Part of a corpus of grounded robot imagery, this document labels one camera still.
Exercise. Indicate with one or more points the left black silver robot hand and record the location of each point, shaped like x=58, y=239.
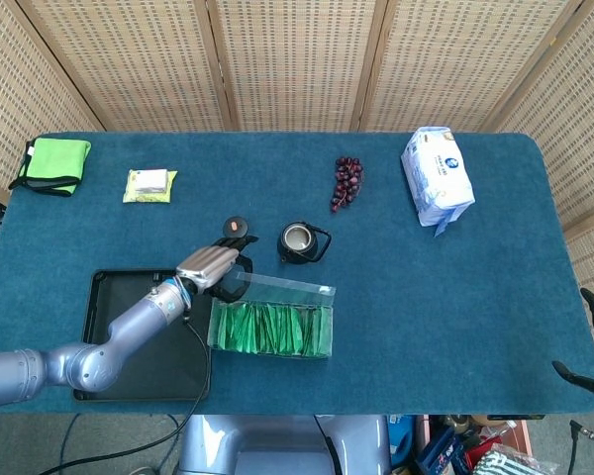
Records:
x=208, y=267

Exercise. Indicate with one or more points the clear box of green packets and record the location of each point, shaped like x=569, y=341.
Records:
x=277, y=292

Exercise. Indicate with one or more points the left lilac robot arm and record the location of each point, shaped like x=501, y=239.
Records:
x=128, y=321

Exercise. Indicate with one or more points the green tea packets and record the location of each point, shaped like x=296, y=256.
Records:
x=267, y=326

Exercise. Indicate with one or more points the black plastic tray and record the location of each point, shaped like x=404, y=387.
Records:
x=178, y=366

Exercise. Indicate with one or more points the blue cardboard box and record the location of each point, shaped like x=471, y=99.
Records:
x=438, y=450

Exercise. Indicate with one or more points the black teapot lid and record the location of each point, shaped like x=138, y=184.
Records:
x=236, y=227

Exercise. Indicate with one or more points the yellow wet wipes packet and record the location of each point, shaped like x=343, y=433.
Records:
x=148, y=197

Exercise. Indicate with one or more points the black cast iron teapot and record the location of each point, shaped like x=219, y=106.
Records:
x=297, y=242

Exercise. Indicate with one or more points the small white tissue packet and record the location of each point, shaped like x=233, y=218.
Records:
x=149, y=179

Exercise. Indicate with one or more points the striped green white bag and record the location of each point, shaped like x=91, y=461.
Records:
x=515, y=462

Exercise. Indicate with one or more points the dark red grape bunch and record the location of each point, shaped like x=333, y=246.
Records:
x=347, y=180

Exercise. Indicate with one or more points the lilac robot torso base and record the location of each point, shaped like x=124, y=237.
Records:
x=277, y=440

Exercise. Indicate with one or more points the green cloth with black trim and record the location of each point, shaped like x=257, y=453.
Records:
x=54, y=161

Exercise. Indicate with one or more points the bamboo folding screen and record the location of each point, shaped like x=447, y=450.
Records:
x=297, y=59

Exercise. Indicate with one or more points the white blue tissue pack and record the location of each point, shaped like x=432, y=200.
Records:
x=438, y=178

